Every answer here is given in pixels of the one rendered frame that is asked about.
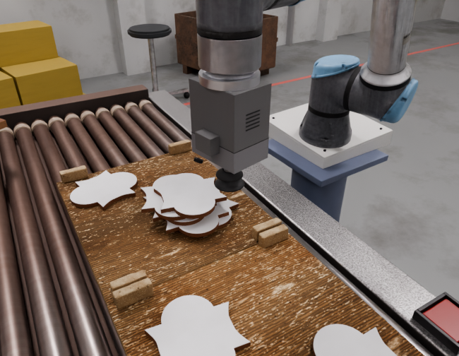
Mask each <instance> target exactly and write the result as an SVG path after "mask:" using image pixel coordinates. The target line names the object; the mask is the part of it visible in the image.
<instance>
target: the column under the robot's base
mask: <svg viewBox="0 0 459 356"><path fill-rule="evenodd" d="M268 153H269V154H270V155H272V156H273V157H275V158H277V159H278V160H279V161H281V162H283V163H284V164H286V165H287V166H288V167H290V168H292V177H291V185H290V186H291V187H293V188H294V189H296V190H297V191H298V192H299V193H300V194H302V195H303V196H305V197H306V198H307V199H309V200H310V201H311V202H312V203H314V204H315V205H316V206H318V207H319V208H320V209H321V210H323V211H324V212H325V213H327V214H328V215H329V216H330V217H332V218H333V219H335V220H336V221H338V222H339V220H340V213H341V208H342V201H343V197H344V193H345V186H346V181H347V177H348V176H350V175H352V174H355V173H358V172H361V171H362V170H365V169H368V168H370V167H373V166H375V165H377V164H380V163H382V162H385V161H387V160H388V155H387V154H385V153H383V152H381V151H379V150H377V149H375V150H372V151H369V152H367V153H364V154H361V155H358V156H356V157H354V158H350V159H349V160H345V161H343V162H339V163H338V164H335V165H332V166H330V167H327V168H324V169H322V168H320V167H319V166H317V165H315V164H314V163H312V162H310V161H309V160H307V159H306V158H303V157H302V156H300V155H299V154H297V153H295V152H294V151H292V150H290V149H289V148H287V147H285V146H284V145H283V144H281V143H279V142H277V141H276V140H274V139H270V140H269V142H268Z"/></svg>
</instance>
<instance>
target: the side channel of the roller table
mask: <svg viewBox="0 0 459 356"><path fill-rule="evenodd" d="M141 99H146V100H148V101H149V94H148V89H147V88H146V87H145V86H144V85H135V86H131V87H126V88H118V89H113V90H106V91H102V92H97V93H90V94H85V95H77V96H73V97H65V98H61V99H56V100H49V101H44V102H36V103H32V104H28V105H20V106H15V107H8V108H3V109H0V119H4V120H6V123H7V126H9V127H10V128H11V130H12V131H13V130H14V126H15V124H16V123H18V122H25V123H26V124H27V125H28V126H29V127H30V128H31V124H32V121H33V120H35V119H42V120H44V122H46V123H47V125H48V119H49V118H50V117H51V116H54V115H55V116H58V117H60V118H61V119H63V121H64V116H65V115H66V114H67V113H69V112H73V113H74V114H76V115H77V116H78V117H79V118H80V113H81V112H82V111H83V110H85V109H88V110H90V111H91V112H92V113H94V114H95V110H96V109H97V108H98V107H104V108H105V109H108V110H109V108H110V107H111V106H112V105H114V104H118V105H120V106H122V107H123V108H124V104H125V103H126V102H129V101H130V102H133V103H135V104H137V103H138V101H139V100H141ZM80 119H81V118H80Z"/></svg>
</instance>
